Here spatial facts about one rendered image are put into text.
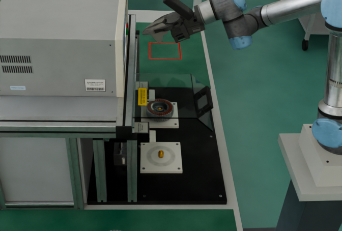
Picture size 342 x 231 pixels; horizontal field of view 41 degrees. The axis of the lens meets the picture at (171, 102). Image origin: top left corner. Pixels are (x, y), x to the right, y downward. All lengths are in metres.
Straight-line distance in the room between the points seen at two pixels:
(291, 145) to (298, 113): 1.42
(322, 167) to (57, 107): 0.92
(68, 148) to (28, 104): 0.18
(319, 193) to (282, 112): 1.59
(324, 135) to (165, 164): 0.56
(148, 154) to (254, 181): 1.16
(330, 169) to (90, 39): 0.93
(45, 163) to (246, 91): 2.18
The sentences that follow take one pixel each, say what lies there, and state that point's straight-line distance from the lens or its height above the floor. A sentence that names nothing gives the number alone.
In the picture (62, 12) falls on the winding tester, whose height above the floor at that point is 1.32.
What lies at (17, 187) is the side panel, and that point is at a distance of 1.57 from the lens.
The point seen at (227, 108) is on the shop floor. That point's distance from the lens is 3.21.
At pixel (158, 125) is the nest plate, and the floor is 0.78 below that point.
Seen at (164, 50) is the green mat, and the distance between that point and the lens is 2.34.
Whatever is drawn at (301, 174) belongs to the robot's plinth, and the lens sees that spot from 1.79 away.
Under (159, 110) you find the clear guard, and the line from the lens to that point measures 1.46.
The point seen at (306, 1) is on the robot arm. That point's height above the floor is 1.35.
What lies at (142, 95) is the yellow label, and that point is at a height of 1.07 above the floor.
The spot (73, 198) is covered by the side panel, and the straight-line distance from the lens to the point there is 1.55.
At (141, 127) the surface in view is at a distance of 1.61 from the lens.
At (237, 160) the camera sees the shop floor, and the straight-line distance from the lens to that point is 2.85.
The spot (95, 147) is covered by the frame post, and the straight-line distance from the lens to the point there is 1.40.
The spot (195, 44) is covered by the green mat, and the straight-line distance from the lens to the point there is 2.41.
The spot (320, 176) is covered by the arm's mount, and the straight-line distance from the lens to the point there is 1.73.
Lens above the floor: 1.98
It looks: 38 degrees down
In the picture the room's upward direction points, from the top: 3 degrees clockwise
